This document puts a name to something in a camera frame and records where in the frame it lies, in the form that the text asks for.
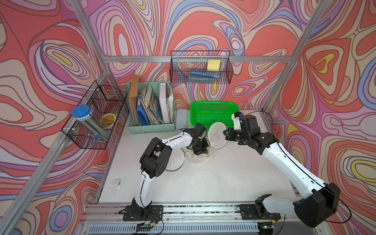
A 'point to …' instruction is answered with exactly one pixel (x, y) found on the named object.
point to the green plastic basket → (206, 113)
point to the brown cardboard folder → (134, 98)
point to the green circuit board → (143, 226)
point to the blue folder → (142, 114)
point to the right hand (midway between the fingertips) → (225, 135)
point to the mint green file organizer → (135, 129)
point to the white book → (163, 103)
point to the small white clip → (118, 182)
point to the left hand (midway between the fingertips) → (211, 151)
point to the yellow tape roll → (108, 119)
